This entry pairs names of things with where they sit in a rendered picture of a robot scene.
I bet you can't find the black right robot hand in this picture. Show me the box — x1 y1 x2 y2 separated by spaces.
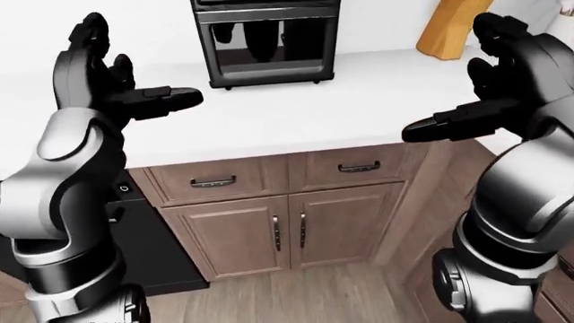
401 12 574 143

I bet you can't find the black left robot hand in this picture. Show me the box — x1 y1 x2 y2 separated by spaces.
52 12 204 121

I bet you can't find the toaster oven glass door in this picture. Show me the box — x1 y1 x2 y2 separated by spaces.
195 14 340 85

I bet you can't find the black toaster oven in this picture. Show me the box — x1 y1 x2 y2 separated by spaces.
189 0 344 92

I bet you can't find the wooden cabinet door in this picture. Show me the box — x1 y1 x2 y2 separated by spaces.
288 180 407 270
160 194 291 282

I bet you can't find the wooden knife block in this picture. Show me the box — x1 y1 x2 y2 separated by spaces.
416 0 497 62

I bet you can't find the wooden drawer front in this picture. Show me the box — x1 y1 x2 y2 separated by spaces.
287 144 412 193
147 153 291 206

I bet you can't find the black dishwasher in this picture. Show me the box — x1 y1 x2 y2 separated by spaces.
105 167 211 298

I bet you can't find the dark metal drawer handle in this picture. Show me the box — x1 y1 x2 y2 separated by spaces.
190 173 239 188
337 160 382 173

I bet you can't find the dark metal cabinet door handle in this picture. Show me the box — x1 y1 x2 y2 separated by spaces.
298 210 309 249
272 214 283 252

